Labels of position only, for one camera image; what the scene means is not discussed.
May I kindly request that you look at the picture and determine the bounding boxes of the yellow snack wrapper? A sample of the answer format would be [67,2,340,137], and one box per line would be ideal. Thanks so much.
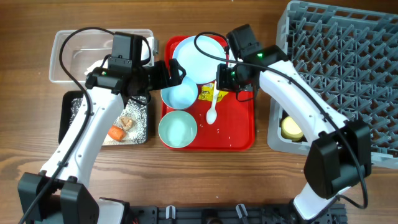
[198,83,228,102]

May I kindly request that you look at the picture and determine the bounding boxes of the light blue plate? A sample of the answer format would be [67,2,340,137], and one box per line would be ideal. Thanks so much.
[173,36,226,85]

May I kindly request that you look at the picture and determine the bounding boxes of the light blue bowl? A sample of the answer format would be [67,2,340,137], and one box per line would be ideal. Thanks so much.
[160,77,198,110]

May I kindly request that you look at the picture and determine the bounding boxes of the white rice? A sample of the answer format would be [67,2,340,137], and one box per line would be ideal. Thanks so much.
[62,96,148,146]

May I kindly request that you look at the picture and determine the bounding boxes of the white plastic spoon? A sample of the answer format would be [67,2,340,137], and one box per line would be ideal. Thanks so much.
[206,82,220,124]

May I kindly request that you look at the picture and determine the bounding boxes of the brown food lump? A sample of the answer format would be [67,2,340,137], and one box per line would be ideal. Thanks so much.
[119,116,134,131]

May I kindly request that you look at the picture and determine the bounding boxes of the mint green bowl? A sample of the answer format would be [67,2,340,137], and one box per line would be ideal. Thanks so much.
[158,110,198,149]

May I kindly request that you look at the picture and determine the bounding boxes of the white tissue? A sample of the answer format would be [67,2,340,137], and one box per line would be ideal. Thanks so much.
[84,60,108,75]

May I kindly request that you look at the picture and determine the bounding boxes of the orange carrot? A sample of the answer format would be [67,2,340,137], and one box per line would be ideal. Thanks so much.
[108,126,126,141]

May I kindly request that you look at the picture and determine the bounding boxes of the yellow plastic cup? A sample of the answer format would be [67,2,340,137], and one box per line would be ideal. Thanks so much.
[280,116,304,142]

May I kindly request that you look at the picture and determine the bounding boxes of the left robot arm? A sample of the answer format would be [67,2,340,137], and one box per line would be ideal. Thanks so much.
[17,32,187,223]

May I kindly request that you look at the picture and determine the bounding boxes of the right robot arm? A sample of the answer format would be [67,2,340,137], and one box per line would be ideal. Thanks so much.
[216,24,372,223]

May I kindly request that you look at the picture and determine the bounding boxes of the grey dishwasher rack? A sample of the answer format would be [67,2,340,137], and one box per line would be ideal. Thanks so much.
[276,1,397,169]

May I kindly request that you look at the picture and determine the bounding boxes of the black plastic tray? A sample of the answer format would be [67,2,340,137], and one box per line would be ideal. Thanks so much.
[58,91,146,143]

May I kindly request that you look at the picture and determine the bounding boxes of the red serving tray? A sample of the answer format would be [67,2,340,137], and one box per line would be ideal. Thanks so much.
[161,35,257,152]

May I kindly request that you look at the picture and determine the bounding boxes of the clear plastic bin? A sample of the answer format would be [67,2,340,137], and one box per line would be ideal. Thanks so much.
[49,29,113,90]

